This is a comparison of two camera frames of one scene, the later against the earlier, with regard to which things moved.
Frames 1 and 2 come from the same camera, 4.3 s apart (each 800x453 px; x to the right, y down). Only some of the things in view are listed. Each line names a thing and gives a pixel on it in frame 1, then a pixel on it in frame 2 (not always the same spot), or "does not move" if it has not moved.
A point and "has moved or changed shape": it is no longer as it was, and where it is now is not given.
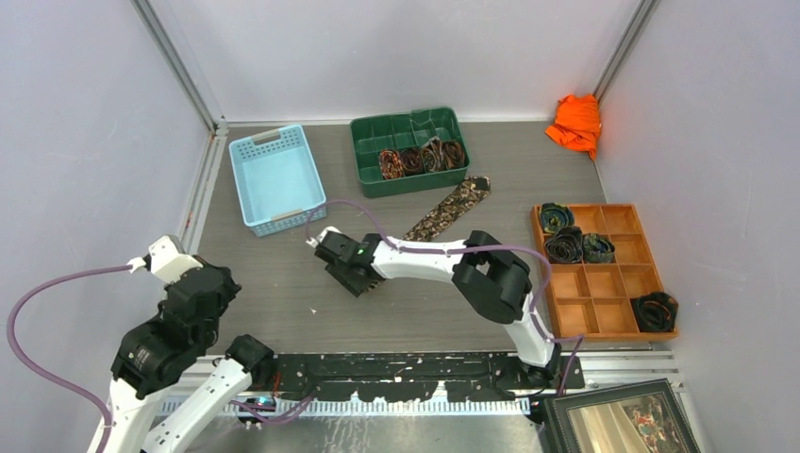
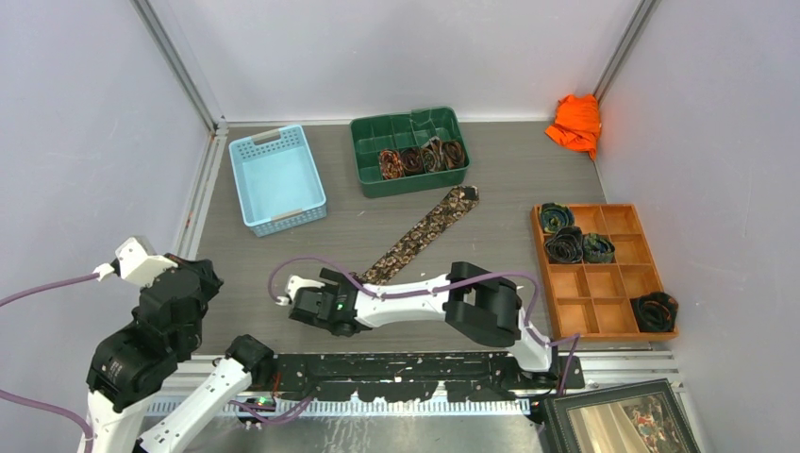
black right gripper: x=355 y=285 to x=336 y=276
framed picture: x=635 y=417 does not move
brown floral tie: x=468 y=192 has moved or changed shape
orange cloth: x=577 y=123 does not move
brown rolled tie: x=453 y=155 does not move
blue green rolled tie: x=555 y=216 does not move
